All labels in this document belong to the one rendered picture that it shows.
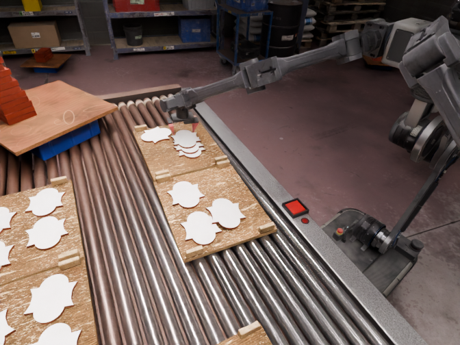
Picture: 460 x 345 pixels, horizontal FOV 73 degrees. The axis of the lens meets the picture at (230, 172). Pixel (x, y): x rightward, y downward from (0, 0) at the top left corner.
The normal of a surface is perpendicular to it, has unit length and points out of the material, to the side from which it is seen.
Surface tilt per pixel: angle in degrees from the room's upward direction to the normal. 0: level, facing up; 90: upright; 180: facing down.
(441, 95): 87
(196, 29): 90
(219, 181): 0
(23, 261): 0
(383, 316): 0
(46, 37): 90
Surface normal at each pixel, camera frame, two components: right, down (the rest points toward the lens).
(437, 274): 0.04, -0.77
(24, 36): 0.34, 0.61
